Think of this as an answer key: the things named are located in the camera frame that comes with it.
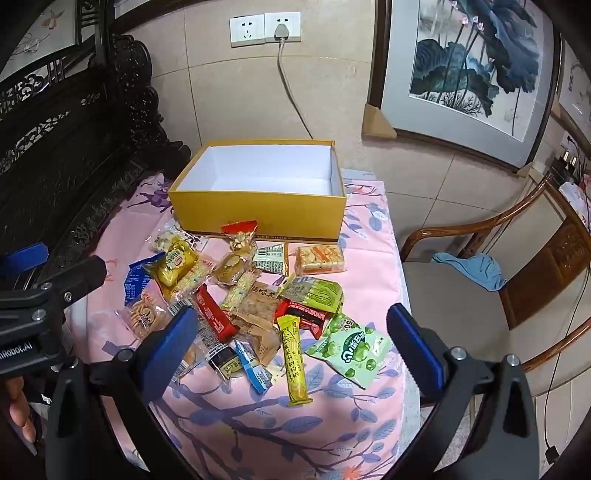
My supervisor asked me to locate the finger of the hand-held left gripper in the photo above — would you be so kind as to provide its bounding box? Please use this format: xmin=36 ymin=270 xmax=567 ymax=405
xmin=28 ymin=255 xmax=108 ymax=303
xmin=0 ymin=244 xmax=49 ymax=278

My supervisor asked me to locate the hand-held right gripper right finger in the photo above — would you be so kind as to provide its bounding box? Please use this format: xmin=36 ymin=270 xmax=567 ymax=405
xmin=383 ymin=304 xmax=541 ymax=480

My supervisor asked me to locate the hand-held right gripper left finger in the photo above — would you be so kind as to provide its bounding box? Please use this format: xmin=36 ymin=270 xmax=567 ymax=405
xmin=44 ymin=307 xmax=200 ymax=480

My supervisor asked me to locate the yellow cake packet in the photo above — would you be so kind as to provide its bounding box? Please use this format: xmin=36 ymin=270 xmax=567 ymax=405
xmin=143 ymin=239 xmax=205 ymax=299

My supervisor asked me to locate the dark red snack packet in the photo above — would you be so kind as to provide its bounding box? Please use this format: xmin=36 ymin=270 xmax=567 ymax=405
xmin=276 ymin=299 xmax=341 ymax=340

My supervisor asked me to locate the red-topped clear snack packet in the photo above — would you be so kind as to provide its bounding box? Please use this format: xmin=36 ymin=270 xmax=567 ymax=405
xmin=221 ymin=220 xmax=258 ymax=254

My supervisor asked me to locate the yellow cardboard box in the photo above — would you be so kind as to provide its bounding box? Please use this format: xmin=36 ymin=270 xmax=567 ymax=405
xmin=167 ymin=140 xmax=348 ymax=244

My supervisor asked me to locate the person's left hand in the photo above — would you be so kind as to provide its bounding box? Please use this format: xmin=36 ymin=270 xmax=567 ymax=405
xmin=9 ymin=376 xmax=38 ymax=444

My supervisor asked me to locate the clear cookie packet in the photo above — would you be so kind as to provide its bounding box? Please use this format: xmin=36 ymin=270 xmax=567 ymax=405
xmin=115 ymin=294 xmax=172 ymax=341

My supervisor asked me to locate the blue snack packet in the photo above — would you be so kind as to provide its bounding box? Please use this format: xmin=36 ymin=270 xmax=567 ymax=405
xmin=124 ymin=257 xmax=154 ymax=306

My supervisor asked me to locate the black yellow small packet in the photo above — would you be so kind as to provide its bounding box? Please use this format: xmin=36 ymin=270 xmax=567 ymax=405
xmin=208 ymin=346 xmax=242 ymax=380

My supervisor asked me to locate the red snack bar packet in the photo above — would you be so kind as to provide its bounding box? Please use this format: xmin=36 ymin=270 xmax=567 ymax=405
xmin=194 ymin=285 xmax=239 ymax=343

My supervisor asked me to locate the light green gummy bag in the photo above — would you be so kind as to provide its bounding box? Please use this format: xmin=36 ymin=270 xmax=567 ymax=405
xmin=305 ymin=314 xmax=396 ymax=390

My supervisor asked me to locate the blue white stick packet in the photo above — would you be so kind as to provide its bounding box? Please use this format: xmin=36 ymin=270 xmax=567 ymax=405
xmin=234 ymin=340 xmax=271 ymax=394

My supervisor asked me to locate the clear packet of white candies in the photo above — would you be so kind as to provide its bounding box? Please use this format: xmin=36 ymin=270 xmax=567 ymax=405
xmin=152 ymin=222 xmax=186 ymax=252

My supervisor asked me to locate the pink floral tablecloth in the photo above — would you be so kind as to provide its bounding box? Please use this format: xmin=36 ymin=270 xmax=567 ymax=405
xmin=83 ymin=168 xmax=415 ymax=480

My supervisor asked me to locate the pale rice cracker bar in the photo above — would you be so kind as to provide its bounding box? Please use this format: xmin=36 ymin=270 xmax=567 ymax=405
xmin=221 ymin=271 xmax=259 ymax=313

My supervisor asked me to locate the clear brown cake packet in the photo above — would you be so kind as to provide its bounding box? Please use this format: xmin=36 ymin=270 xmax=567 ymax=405
xmin=212 ymin=251 xmax=256 ymax=288

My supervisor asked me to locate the dark carved wooden furniture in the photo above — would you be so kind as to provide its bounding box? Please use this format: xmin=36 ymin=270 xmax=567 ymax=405
xmin=0 ymin=0 xmax=193 ymax=296

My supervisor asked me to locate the blue cloth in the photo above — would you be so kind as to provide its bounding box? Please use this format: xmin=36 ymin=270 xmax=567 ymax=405
xmin=431 ymin=252 xmax=508 ymax=291

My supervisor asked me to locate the yellow stick packet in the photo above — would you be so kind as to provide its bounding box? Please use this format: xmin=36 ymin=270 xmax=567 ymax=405
xmin=276 ymin=315 xmax=314 ymax=407

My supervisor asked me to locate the orange white wafer packet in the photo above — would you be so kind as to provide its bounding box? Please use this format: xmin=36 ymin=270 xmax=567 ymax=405
xmin=294 ymin=244 xmax=346 ymax=277

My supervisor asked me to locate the green-white packet with orange edge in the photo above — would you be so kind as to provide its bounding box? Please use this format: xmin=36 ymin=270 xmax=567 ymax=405
xmin=252 ymin=243 xmax=290 ymax=277

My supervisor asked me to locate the wooden chair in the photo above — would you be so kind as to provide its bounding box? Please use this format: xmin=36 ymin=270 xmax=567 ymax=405
xmin=399 ymin=173 xmax=591 ymax=398

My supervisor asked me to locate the framed flower picture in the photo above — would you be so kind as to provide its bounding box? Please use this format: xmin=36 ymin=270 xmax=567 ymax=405
xmin=0 ymin=0 xmax=85 ymax=80

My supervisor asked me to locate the black power strip with plugs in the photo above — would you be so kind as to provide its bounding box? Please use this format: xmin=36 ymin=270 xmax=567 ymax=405
xmin=551 ymin=134 xmax=591 ymax=186

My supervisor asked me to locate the framed lotus painting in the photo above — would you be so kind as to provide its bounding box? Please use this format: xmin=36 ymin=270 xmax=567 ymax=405
xmin=367 ymin=0 xmax=562 ymax=172

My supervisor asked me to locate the black cable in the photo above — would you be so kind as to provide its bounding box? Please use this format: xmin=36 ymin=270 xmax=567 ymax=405
xmin=542 ymin=249 xmax=591 ymax=465

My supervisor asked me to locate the grey power plug cable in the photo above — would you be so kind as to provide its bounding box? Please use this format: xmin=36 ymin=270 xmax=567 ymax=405
xmin=273 ymin=21 xmax=316 ymax=141

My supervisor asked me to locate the white wall socket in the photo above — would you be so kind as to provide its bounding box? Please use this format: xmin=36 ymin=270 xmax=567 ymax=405
xmin=230 ymin=14 xmax=267 ymax=48
xmin=264 ymin=11 xmax=302 ymax=44

